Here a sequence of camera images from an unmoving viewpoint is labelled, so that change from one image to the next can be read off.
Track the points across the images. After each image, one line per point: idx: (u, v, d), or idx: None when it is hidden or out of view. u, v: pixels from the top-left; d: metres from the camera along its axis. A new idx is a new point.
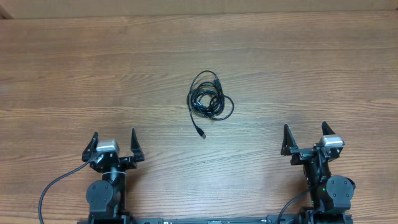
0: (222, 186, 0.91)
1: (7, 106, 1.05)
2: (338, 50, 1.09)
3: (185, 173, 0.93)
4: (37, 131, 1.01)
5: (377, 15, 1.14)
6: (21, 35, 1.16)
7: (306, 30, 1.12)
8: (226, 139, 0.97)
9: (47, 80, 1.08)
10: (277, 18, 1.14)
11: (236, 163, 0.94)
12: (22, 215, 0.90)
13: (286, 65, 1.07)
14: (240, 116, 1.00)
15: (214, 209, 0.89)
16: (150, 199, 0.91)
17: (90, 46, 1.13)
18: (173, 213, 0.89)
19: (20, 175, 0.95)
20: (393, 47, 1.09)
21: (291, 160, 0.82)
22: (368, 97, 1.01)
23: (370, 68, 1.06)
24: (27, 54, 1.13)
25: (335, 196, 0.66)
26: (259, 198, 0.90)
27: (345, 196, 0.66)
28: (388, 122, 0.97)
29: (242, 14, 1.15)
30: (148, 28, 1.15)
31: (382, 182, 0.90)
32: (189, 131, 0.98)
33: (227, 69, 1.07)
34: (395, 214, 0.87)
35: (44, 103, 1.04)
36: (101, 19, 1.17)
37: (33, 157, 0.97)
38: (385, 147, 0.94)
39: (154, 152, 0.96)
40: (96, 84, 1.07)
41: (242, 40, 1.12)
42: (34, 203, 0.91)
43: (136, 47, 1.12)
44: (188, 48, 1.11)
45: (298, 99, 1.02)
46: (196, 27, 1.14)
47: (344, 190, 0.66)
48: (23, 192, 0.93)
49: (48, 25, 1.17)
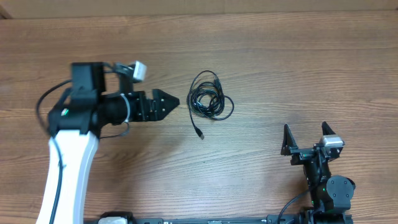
0: (222, 186, 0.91)
1: (7, 106, 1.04)
2: (338, 50, 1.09)
3: (185, 173, 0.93)
4: (37, 131, 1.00)
5: (377, 15, 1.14)
6: (20, 35, 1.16)
7: (307, 30, 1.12)
8: (226, 139, 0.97)
9: (47, 81, 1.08)
10: (277, 18, 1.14)
11: (236, 163, 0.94)
12: (23, 215, 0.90)
13: (286, 65, 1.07)
14: (240, 116, 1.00)
15: (214, 209, 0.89)
16: (150, 198, 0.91)
17: (90, 46, 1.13)
18: (174, 212, 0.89)
19: (22, 176, 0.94)
20: (393, 46, 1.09)
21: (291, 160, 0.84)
22: (368, 98, 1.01)
23: (370, 68, 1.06)
24: (27, 54, 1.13)
25: (335, 195, 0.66)
26: (258, 198, 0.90)
27: (345, 196, 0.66)
28: (389, 122, 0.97)
29: (242, 14, 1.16)
30: (148, 28, 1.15)
31: (382, 182, 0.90)
32: (189, 131, 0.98)
33: (227, 69, 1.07)
34: (394, 215, 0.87)
35: (45, 104, 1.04)
36: (101, 19, 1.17)
37: (33, 157, 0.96)
38: (386, 147, 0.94)
39: (155, 152, 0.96)
40: None
41: (242, 40, 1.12)
42: (35, 203, 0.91)
43: (136, 47, 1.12)
44: (188, 48, 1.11)
45: (298, 99, 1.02)
46: (196, 27, 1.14)
47: (344, 190, 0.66)
48: (24, 193, 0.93)
49: (47, 25, 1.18)
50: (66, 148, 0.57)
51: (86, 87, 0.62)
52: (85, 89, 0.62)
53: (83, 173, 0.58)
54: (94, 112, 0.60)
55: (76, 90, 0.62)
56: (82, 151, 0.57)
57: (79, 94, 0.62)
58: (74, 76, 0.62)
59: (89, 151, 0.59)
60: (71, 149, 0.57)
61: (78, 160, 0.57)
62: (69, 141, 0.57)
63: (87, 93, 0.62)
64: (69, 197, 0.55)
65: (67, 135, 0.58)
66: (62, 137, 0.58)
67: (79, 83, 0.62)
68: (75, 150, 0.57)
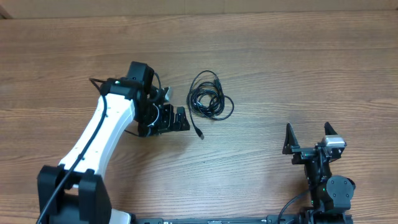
0: (222, 186, 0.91)
1: (7, 105, 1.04)
2: (338, 50, 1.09)
3: (185, 173, 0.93)
4: (37, 131, 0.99)
5: (377, 15, 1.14)
6: (20, 35, 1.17)
7: (307, 29, 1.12)
8: (226, 139, 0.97)
9: (47, 80, 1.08)
10: (277, 18, 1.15)
11: (236, 163, 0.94)
12: (23, 215, 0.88)
13: (286, 65, 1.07)
14: (240, 116, 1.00)
15: (214, 209, 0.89)
16: (150, 198, 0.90)
17: (90, 46, 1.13)
18: (174, 212, 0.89)
19: (22, 176, 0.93)
20: (393, 46, 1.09)
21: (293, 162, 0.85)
22: (368, 98, 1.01)
23: (370, 68, 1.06)
24: (27, 53, 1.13)
25: (334, 195, 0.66)
26: (258, 198, 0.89)
27: (346, 196, 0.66)
28: (389, 122, 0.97)
29: (242, 14, 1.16)
30: (148, 28, 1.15)
31: (382, 182, 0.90)
32: (189, 131, 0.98)
33: (227, 69, 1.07)
34: (394, 215, 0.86)
35: (44, 103, 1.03)
36: (101, 19, 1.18)
37: (33, 157, 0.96)
38: (386, 147, 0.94)
39: (155, 152, 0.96)
40: (97, 84, 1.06)
41: (242, 40, 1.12)
42: (35, 203, 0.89)
43: (136, 47, 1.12)
44: (188, 48, 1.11)
45: (298, 99, 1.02)
46: (196, 27, 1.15)
47: (344, 190, 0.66)
48: (24, 193, 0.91)
49: (47, 25, 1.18)
50: (111, 106, 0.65)
51: (137, 77, 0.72)
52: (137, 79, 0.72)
53: (116, 134, 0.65)
54: (140, 90, 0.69)
55: (129, 78, 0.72)
56: (122, 112, 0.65)
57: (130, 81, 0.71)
58: (130, 69, 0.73)
59: (126, 116, 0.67)
60: (114, 108, 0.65)
61: (117, 119, 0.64)
62: (115, 101, 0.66)
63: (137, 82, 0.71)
64: (100, 145, 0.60)
65: (114, 98, 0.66)
66: (111, 98, 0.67)
67: (133, 74, 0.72)
68: (117, 110, 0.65)
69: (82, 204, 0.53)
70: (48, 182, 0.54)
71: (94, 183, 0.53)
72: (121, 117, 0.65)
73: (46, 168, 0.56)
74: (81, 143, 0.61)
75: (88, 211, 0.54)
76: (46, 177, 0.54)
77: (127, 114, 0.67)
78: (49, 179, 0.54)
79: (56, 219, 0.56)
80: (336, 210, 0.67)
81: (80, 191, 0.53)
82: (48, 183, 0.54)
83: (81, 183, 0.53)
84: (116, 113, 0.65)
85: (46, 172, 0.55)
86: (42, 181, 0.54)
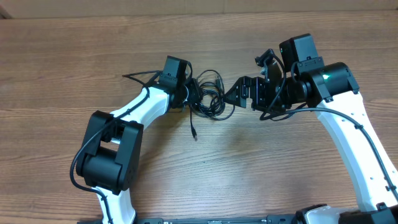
0: (222, 186, 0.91)
1: (7, 106, 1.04)
2: (338, 50, 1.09)
3: (185, 173, 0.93)
4: (37, 131, 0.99)
5: (376, 16, 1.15)
6: (20, 34, 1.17)
7: (306, 29, 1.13)
8: (226, 140, 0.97)
9: (47, 80, 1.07)
10: (277, 18, 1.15)
11: (236, 163, 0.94)
12: (23, 215, 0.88)
13: None
14: (240, 116, 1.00)
15: (214, 209, 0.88)
16: (150, 198, 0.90)
17: (89, 45, 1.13)
18: (174, 212, 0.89)
19: (22, 176, 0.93)
20: (393, 46, 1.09)
21: (245, 96, 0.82)
22: (368, 98, 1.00)
23: (370, 68, 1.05)
24: (27, 53, 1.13)
25: (291, 54, 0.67)
26: (259, 198, 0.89)
27: (309, 48, 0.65)
28: (389, 122, 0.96)
29: (242, 14, 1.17)
30: (148, 27, 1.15)
31: None
32: (189, 131, 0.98)
33: (227, 69, 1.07)
34: None
35: (44, 103, 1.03)
36: (101, 19, 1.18)
37: (33, 157, 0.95)
38: (386, 147, 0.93)
39: (155, 152, 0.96)
40: (96, 84, 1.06)
41: (242, 39, 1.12)
42: (35, 203, 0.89)
43: (136, 47, 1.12)
44: (188, 48, 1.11)
45: None
46: (196, 26, 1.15)
47: (310, 48, 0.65)
48: (24, 193, 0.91)
49: (47, 25, 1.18)
50: (155, 90, 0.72)
51: (172, 73, 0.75)
52: (171, 76, 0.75)
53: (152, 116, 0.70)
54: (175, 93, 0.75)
55: (165, 73, 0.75)
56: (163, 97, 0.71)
57: (165, 79, 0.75)
58: (166, 65, 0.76)
59: (161, 105, 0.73)
60: (158, 93, 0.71)
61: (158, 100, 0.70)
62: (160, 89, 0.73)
63: (172, 78, 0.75)
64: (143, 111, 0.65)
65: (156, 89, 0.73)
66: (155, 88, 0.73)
67: (167, 73, 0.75)
68: (160, 95, 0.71)
69: (122, 147, 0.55)
70: (97, 123, 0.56)
71: (137, 129, 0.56)
72: (161, 101, 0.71)
73: (99, 112, 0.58)
74: (129, 104, 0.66)
75: (125, 156, 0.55)
76: (96, 117, 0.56)
77: (163, 104, 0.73)
78: (99, 120, 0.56)
79: (92, 163, 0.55)
80: (303, 53, 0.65)
81: (124, 134, 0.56)
82: (97, 123, 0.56)
83: (126, 128, 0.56)
84: (158, 98, 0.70)
85: (99, 114, 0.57)
86: (94, 121, 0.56)
